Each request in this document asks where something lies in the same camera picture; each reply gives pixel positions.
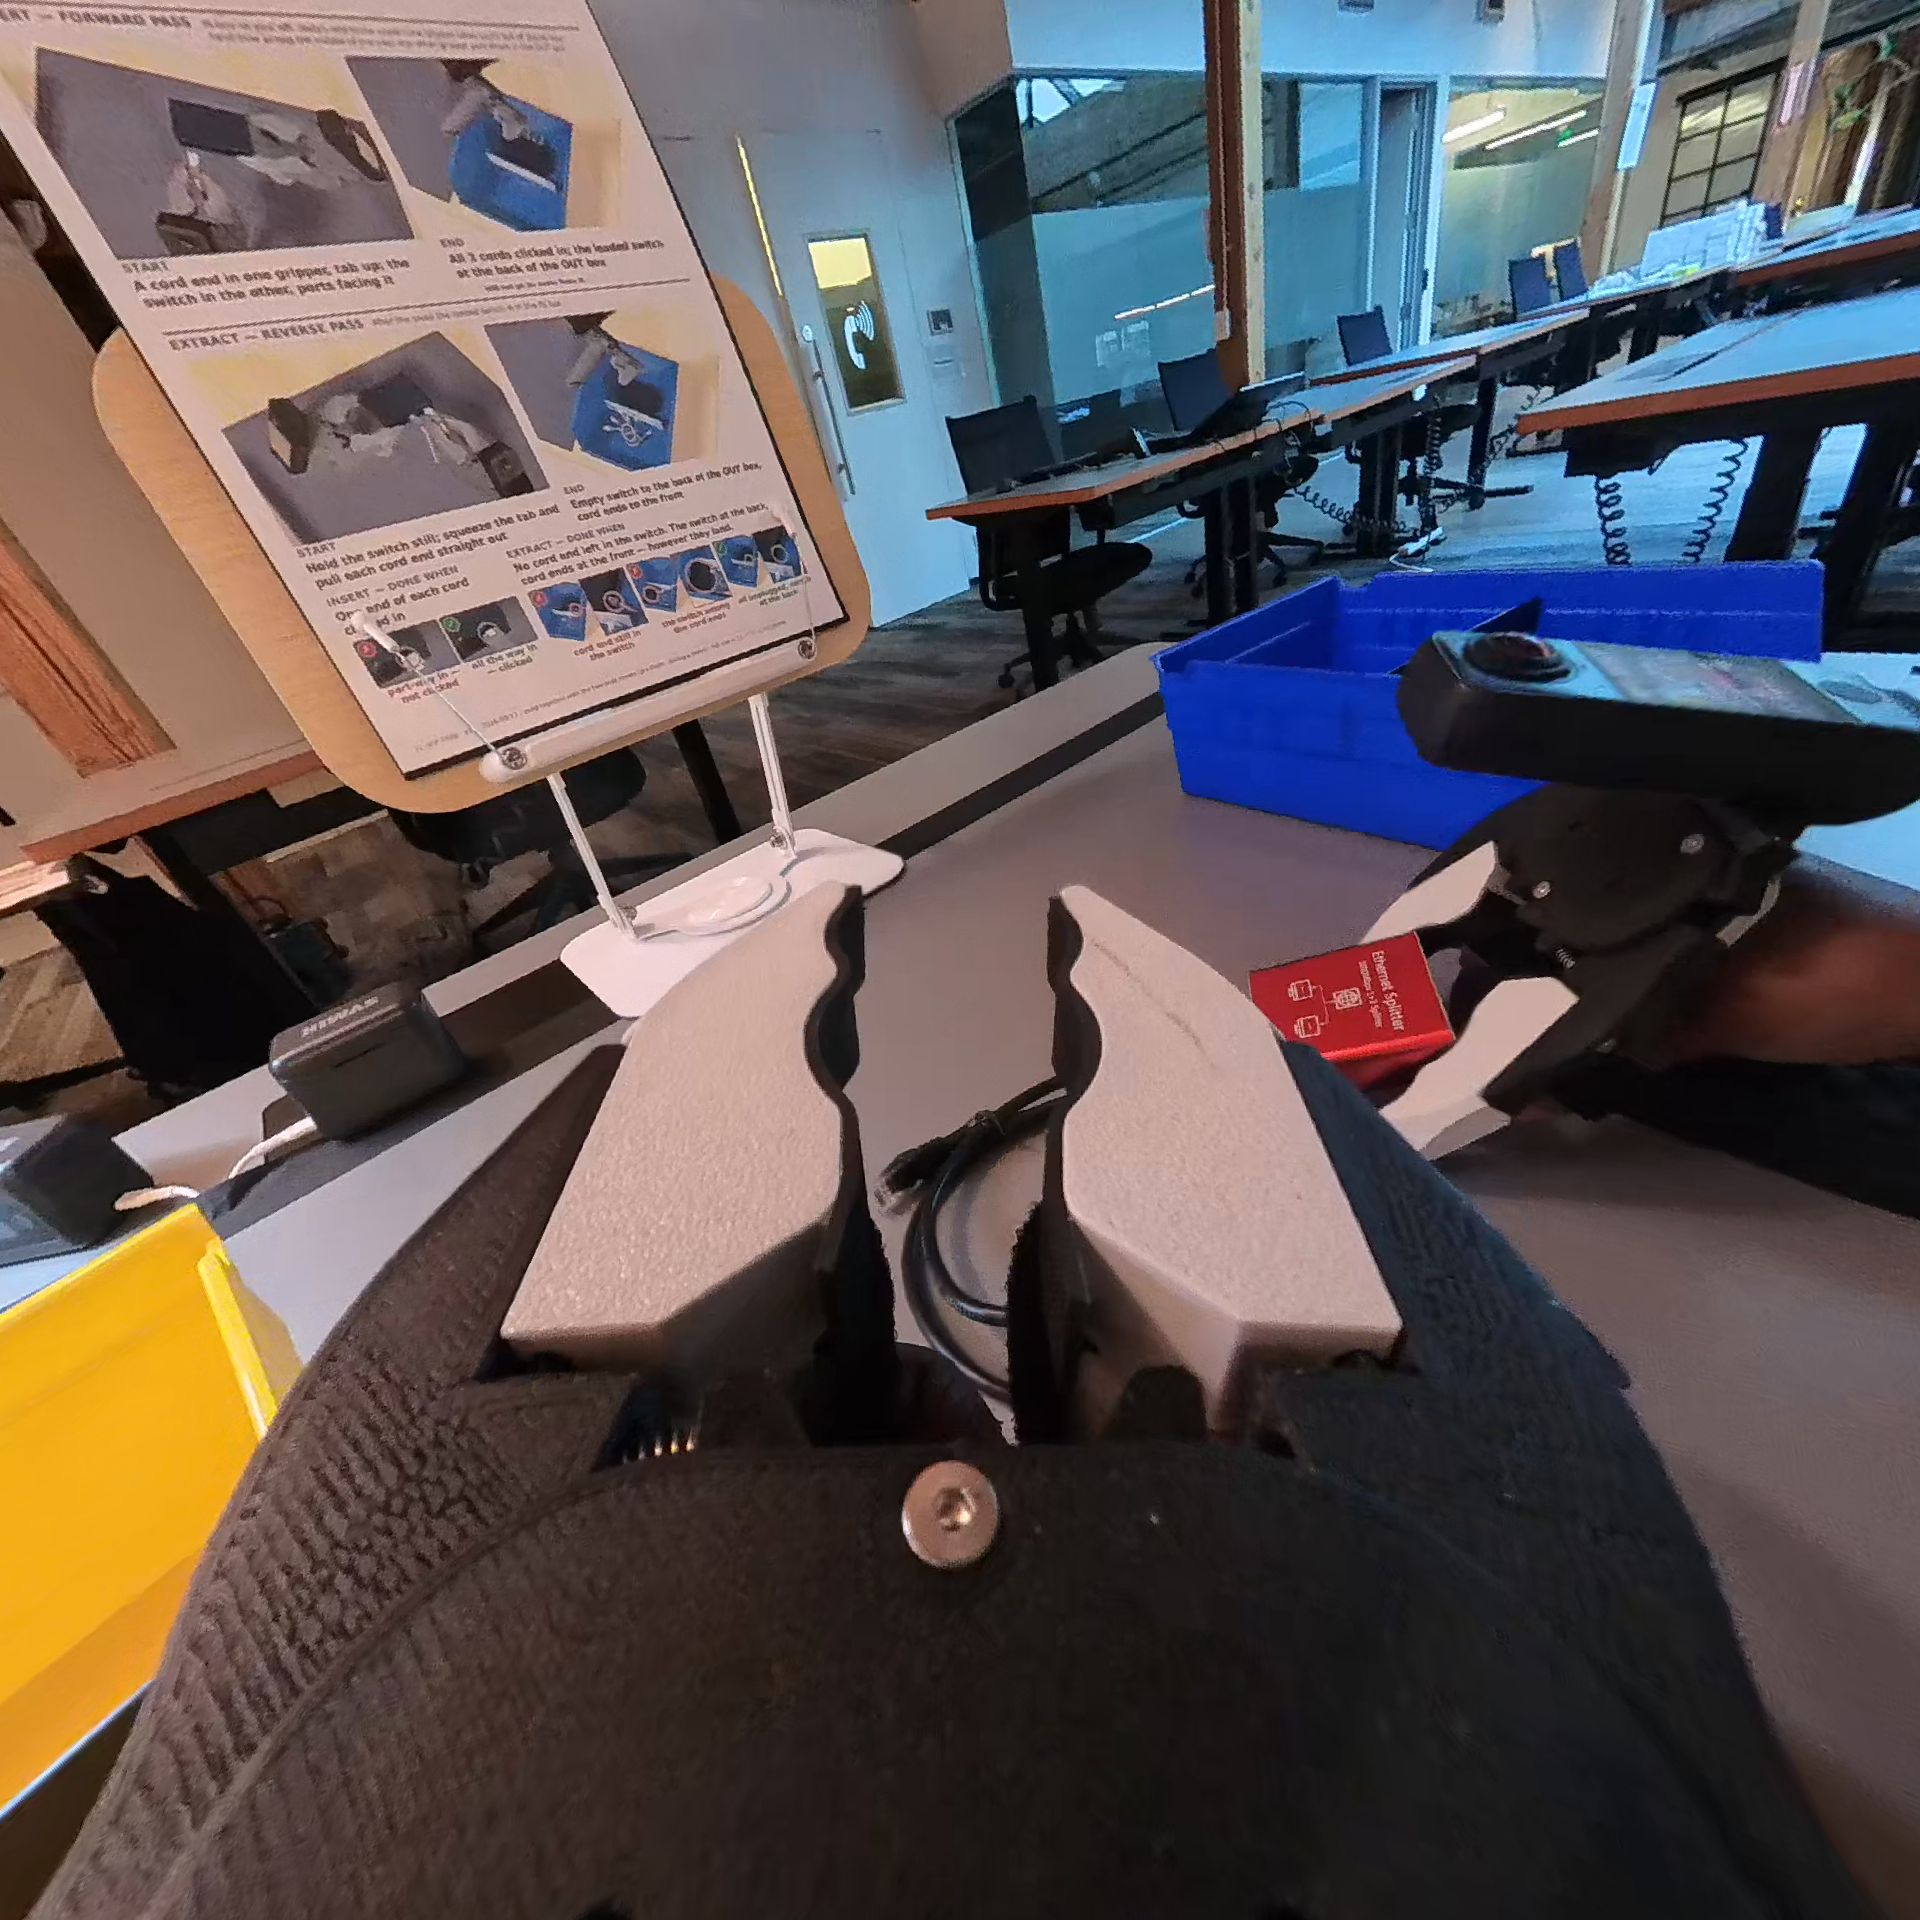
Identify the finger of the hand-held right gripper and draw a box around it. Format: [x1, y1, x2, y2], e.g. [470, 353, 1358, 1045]
[1366, 838, 1505, 961]
[1375, 970, 1579, 1162]

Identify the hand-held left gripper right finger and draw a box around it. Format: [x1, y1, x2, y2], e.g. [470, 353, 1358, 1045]
[1039, 881, 1407, 1440]

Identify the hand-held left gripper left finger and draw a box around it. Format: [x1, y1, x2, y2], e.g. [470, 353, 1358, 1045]
[497, 879, 873, 1374]

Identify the red ethernet splitter box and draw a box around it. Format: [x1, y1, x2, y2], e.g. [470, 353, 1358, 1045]
[1248, 929, 1460, 1093]

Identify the black ethernet cable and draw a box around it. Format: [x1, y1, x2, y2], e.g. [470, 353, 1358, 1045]
[873, 1077, 1075, 1411]

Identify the blue storage bin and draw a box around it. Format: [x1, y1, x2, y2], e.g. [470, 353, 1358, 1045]
[1155, 560, 1827, 851]

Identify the yellow storage bin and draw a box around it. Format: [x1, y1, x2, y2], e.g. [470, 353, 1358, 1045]
[0, 1202, 303, 1807]

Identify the grey desk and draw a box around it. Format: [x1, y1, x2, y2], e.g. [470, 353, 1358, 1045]
[0, 642, 1920, 1920]

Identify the wooden office desk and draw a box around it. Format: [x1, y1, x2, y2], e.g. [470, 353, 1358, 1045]
[1515, 286, 1920, 647]

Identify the person's right hand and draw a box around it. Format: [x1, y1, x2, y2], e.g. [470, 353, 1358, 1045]
[1702, 862, 1920, 1070]

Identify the grey charger box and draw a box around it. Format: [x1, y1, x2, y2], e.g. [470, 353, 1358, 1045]
[0, 1112, 160, 1272]
[267, 978, 470, 1144]

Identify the black office chair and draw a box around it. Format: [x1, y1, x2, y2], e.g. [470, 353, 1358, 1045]
[944, 398, 1156, 694]

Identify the instruction board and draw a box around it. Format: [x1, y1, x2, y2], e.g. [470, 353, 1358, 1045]
[0, 0, 875, 818]

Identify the wooden post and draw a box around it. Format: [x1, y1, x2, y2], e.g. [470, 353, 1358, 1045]
[1200, 0, 1271, 394]

